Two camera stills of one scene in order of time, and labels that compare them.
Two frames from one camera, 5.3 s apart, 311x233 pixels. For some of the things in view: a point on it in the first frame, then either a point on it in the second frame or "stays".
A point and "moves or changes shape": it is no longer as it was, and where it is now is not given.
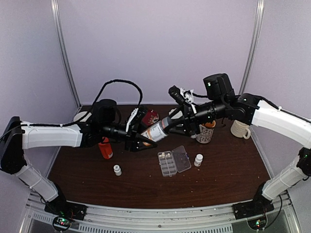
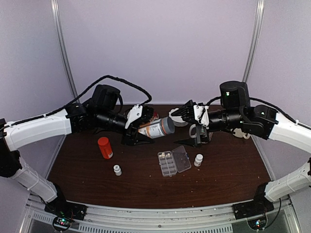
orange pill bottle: [106, 148] stays
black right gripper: [190, 124] -> [201, 133]
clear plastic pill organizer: [170, 162] stays
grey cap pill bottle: [157, 131] moves or changes shape
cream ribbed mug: [239, 130] stays
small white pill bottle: [198, 160] stays
